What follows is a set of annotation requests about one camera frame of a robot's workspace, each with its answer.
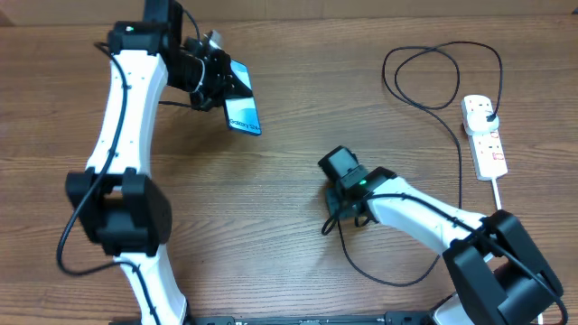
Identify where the white power strip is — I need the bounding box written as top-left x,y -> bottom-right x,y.
461,95 -> 508,181

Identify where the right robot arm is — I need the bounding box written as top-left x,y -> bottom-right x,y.
318,146 -> 569,325

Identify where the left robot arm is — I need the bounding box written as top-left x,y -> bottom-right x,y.
65,0 -> 261,324

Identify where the white charger plug adapter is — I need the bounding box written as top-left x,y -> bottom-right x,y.
463,112 -> 499,136

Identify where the teal Galaxy smartphone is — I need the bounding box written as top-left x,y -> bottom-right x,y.
225,60 -> 262,136

